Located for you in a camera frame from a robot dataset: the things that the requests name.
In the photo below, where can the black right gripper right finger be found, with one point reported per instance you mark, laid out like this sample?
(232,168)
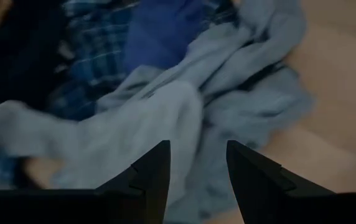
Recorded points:
(252,180)

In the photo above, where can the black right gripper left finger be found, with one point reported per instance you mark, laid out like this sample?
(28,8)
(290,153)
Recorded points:
(153,174)

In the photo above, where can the grey t-shirt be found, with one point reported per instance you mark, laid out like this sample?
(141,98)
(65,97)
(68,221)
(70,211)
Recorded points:
(153,118)

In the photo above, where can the blue plaid shirt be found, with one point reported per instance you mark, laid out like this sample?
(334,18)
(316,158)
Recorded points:
(97,46)

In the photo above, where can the purple-blue garment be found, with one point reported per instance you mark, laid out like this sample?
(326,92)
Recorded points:
(162,34)

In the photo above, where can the navy Puma garment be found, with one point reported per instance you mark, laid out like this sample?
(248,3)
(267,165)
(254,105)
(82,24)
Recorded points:
(13,59)

